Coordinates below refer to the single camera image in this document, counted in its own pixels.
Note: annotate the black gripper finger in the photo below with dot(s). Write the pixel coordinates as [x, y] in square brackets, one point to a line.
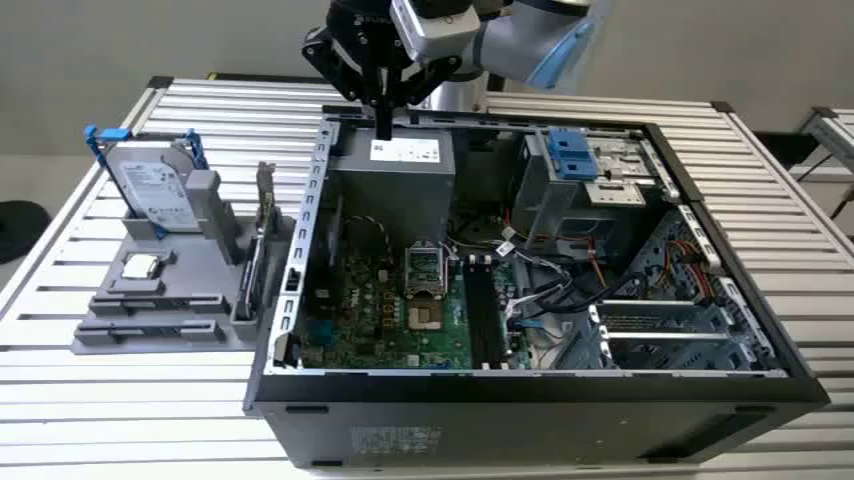
[333, 67]
[427, 80]

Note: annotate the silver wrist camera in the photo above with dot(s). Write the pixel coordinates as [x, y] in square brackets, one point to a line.
[433, 27]

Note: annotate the grey metal drive cage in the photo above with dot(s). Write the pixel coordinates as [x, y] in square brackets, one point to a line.
[600, 200]

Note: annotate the grey power supply unit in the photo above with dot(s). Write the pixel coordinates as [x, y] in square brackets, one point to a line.
[393, 200]

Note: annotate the black round floor object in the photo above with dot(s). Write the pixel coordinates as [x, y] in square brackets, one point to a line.
[20, 230]

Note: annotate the graphics card black cooler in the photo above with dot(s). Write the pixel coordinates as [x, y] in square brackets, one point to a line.
[265, 195]

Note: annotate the CPU socket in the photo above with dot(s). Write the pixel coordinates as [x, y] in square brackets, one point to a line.
[424, 316]

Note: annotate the silver CPU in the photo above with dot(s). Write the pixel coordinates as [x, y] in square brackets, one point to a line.
[140, 266]

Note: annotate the hard disk in blue carrier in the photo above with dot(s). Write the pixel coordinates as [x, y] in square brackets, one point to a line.
[149, 185]

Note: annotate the green motherboard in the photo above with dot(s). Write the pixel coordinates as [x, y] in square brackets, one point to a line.
[373, 320]

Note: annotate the metal slat side table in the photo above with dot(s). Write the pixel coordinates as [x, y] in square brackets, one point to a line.
[830, 127]

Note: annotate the RAM slot white clips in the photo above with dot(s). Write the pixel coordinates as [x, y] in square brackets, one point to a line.
[496, 310]
[479, 310]

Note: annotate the black PC case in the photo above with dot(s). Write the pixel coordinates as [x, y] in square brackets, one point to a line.
[467, 425]

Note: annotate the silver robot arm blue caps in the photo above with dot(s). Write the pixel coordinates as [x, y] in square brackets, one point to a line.
[513, 45]

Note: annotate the grey parts rack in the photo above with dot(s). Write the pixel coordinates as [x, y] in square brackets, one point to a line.
[186, 280]

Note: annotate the blue drive bay latch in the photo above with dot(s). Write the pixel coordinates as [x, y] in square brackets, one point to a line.
[569, 155]

